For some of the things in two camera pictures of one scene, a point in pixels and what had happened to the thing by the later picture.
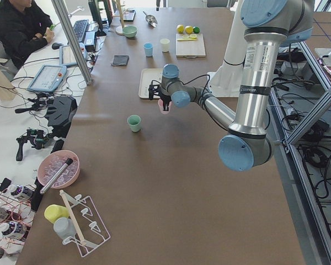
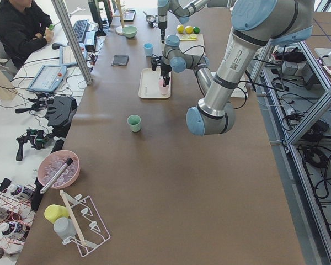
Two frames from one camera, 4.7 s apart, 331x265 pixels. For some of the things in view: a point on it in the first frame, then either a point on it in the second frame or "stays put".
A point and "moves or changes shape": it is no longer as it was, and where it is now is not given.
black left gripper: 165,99 -> 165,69
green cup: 134,121 stays put
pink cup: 161,106 moves or changes shape
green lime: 196,30 stays put
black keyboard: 80,27 stays put
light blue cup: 148,49 stays put
